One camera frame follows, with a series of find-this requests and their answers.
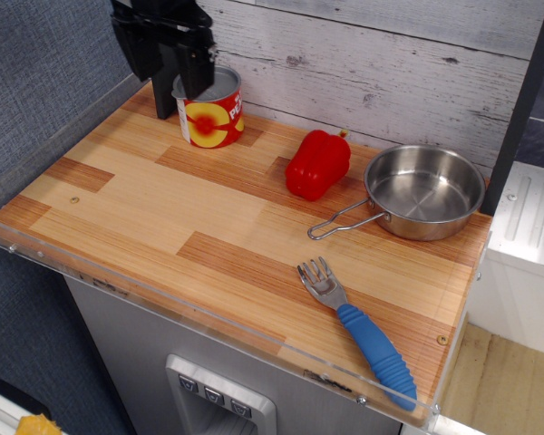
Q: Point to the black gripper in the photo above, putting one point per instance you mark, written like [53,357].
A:
[140,25]

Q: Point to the small steel pot with handle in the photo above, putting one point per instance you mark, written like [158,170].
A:
[416,192]

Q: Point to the red toy bell pepper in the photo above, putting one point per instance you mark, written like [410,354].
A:
[321,160]

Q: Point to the red yellow peaches can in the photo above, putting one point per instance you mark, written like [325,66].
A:
[215,118]

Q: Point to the clear acrylic table guard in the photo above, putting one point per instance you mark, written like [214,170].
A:
[241,286]

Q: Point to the grey toy fridge cabinet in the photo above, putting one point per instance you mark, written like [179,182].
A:
[175,378]

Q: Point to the yellow object bottom left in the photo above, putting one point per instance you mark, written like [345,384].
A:
[37,425]

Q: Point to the white toy sink unit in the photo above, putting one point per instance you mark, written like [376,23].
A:
[507,296]

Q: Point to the dark grey left post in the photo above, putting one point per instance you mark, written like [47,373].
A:
[162,86]

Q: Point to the dark grey post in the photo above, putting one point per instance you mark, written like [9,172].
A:
[162,86]
[518,122]

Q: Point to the dark grey right post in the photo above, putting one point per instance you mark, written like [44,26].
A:
[518,122]

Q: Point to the fork with blue handle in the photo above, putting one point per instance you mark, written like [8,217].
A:
[386,363]

